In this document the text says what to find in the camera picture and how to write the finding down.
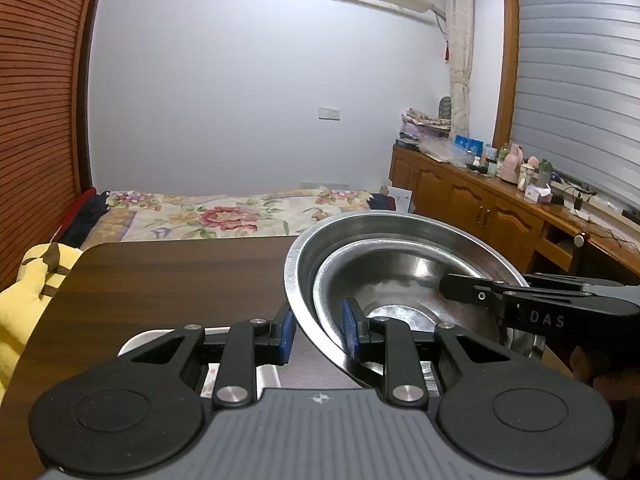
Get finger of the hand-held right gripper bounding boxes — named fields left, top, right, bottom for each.
left=438, top=272, right=532, bottom=312
left=521, top=272, right=627, bottom=295

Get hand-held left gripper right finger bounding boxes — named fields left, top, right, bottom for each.
left=341, top=296, right=512, bottom=409

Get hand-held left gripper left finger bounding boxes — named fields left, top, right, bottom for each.
left=116, top=309, right=297, bottom=409

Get medium steel bowl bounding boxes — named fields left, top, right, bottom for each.
left=313, top=239, right=540, bottom=362

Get large steel bowl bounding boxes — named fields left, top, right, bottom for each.
left=283, top=211, right=547, bottom=392

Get white floral square plate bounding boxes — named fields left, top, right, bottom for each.
left=117, top=326, right=289, bottom=402

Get person's right hand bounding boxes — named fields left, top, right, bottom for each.
left=569, top=344, right=627, bottom=404

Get white power strip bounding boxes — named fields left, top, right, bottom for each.
left=565, top=199, right=593, bottom=223

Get wooden cabinet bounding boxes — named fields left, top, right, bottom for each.
left=389, top=144, right=640, bottom=286

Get white tissue box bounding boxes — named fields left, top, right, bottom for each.
left=524, top=184, right=554, bottom=205

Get white paper bag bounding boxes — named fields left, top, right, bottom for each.
left=387, top=185, right=414, bottom=214

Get floral blanket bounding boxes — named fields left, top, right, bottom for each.
left=79, top=188, right=392, bottom=252

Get clear plastic bags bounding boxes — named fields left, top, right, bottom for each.
left=419, top=137, right=472, bottom=167

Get blue box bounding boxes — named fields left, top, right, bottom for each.
left=453, top=135, right=484, bottom=156

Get pile of folded cloths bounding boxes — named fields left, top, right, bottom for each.
left=399, top=107, right=452, bottom=142

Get grey window blind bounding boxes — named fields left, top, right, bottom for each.
left=509, top=0, right=640, bottom=213

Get dark blue bedding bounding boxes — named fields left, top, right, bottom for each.
left=54, top=187, right=109, bottom=249

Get cream patterned curtain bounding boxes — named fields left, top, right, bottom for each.
left=442, top=0, right=477, bottom=137

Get yellow cloth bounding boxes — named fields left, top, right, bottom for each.
left=0, top=242, right=84, bottom=393

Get wooden louvered wardrobe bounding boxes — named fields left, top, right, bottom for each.
left=0, top=0, right=109, bottom=293

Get wooden window frame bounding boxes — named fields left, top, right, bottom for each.
left=492, top=0, right=523, bottom=150

